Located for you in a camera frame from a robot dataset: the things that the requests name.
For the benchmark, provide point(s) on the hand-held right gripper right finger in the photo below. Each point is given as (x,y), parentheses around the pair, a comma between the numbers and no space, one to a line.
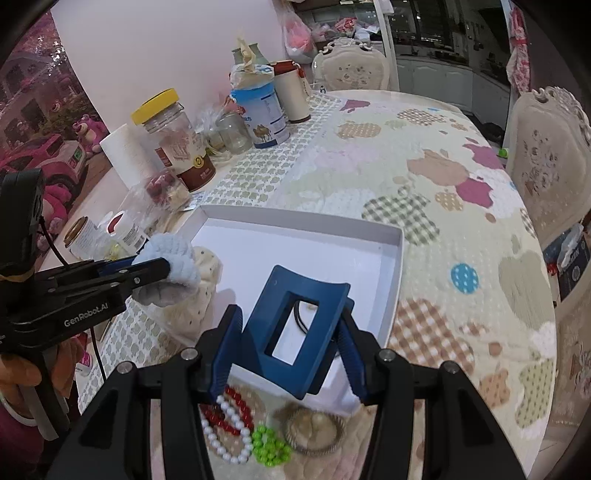
(353,364)

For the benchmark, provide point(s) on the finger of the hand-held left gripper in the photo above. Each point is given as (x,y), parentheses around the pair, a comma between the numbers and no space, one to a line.
(115,265)
(147,272)

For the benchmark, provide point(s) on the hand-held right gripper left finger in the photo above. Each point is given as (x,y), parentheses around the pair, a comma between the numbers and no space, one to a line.
(226,350)

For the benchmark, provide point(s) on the light blue fluffy scrunchie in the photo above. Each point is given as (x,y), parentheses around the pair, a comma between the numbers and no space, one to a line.
(180,258)

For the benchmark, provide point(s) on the blue hair claw clip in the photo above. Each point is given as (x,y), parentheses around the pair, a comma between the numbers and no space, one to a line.
(258,332)

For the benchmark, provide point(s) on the cream dotted scrunchie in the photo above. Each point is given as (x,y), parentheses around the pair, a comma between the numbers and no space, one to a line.
(203,277)

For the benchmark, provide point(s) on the white shallow box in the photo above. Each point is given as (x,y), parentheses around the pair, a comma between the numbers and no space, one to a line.
(295,249)

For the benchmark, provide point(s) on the person's left forearm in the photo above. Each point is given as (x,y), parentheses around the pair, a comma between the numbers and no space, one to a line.
(18,438)

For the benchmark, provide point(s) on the person's left hand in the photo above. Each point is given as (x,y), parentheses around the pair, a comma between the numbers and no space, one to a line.
(18,371)

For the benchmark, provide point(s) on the white bottle with red cap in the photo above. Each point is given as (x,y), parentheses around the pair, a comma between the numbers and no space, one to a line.
(127,235)

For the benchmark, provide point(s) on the gold lid small jar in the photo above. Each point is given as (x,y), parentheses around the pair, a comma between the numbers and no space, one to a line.
(85,240)

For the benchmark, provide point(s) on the clear snack bag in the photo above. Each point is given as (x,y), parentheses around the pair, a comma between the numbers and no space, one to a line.
(161,189)

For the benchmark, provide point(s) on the silver blister pack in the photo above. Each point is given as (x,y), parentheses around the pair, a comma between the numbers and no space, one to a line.
(196,201)

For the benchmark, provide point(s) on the white paper towel roll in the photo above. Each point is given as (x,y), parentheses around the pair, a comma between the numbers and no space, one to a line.
(124,152)

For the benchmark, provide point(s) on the yellow lid plastic jar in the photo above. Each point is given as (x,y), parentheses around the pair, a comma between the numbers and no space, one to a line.
(184,152)

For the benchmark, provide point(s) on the green patterned table runner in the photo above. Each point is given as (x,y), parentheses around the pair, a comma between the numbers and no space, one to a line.
(254,177)

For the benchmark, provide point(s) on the clear cellophane bag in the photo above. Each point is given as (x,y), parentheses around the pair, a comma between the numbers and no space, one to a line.
(207,134)

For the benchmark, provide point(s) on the small glass jar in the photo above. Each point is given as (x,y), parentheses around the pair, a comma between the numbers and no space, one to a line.
(235,136)

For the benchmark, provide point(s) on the blue and white can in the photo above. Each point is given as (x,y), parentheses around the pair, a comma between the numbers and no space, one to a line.
(263,120)

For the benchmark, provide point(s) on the crumpled plastic bag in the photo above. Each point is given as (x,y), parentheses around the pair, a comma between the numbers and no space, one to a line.
(251,74)

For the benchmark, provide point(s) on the cream floral dining chair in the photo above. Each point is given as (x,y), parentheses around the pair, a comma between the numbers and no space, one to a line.
(355,69)
(545,161)
(577,350)

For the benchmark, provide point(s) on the white canister with red lid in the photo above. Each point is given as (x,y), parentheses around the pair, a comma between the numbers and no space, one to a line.
(291,97)

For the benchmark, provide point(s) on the pale green bottle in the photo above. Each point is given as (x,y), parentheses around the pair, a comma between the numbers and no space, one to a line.
(258,55)

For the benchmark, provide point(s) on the blue cardboard box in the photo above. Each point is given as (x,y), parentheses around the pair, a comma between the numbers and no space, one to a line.
(575,263)

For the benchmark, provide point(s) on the small green toy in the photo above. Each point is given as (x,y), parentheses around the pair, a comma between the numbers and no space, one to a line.
(502,153)

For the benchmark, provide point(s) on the pink plastic bag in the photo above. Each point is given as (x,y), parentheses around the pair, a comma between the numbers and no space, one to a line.
(298,39)

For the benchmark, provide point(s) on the white kitchen cabinets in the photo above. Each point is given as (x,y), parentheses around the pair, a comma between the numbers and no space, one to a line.
(438,78)

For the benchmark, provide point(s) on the white glass display cabinet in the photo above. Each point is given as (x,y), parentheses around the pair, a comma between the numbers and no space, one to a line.
(388,37)

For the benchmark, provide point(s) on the pink floral hanging cloth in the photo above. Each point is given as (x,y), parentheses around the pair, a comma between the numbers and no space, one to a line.
(519,60)

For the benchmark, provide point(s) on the pink bear wall poster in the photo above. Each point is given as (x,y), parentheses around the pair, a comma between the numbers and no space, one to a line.
(27,115)

